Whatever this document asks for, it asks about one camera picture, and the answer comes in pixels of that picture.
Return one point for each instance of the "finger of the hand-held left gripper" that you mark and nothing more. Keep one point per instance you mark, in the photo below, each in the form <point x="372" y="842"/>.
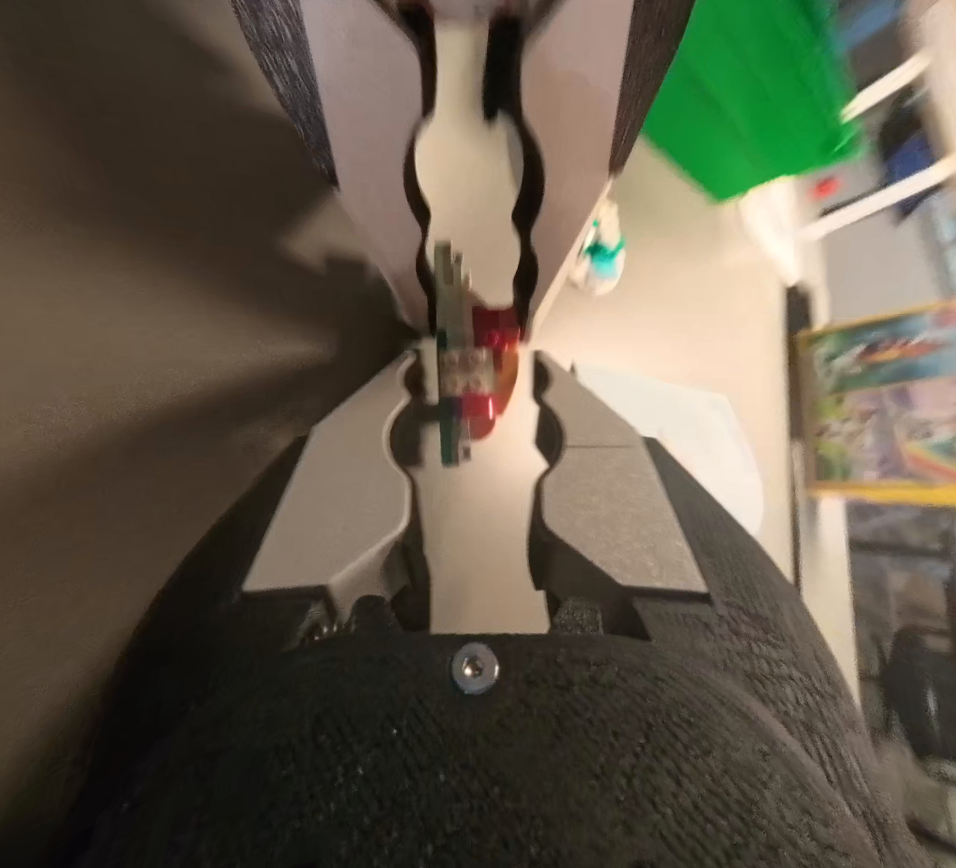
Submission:
<point x="358" y="99"/>
<point x="575" y="99"/>

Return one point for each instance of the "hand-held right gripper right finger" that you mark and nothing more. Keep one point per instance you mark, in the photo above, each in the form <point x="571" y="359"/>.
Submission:
<point x="620" y="524"/>

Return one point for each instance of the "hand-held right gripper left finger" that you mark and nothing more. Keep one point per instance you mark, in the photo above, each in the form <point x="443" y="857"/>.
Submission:
<point x="336" y="509"/>

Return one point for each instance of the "lego instruction booklet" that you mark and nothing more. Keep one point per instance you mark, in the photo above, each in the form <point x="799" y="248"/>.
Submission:
<point x="694" y="435"/>

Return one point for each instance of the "orange red lego model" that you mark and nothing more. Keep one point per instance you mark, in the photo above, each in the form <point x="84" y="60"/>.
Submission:
<point x="463" y="375"/>

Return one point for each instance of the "round white teal lego base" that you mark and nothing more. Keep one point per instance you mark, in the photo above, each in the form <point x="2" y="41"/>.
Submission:
<point x="601" y="259"/>

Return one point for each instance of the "yellow lego set box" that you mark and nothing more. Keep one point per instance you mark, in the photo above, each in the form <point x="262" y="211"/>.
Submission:
<point x="881" y="398"/>

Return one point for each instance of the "green plastic bin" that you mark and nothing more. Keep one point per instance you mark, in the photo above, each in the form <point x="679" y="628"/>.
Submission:
<point x="747" y="62"/>

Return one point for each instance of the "white laptop stand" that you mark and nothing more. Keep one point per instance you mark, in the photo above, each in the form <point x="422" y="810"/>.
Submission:
<point x="896" y="194"/>

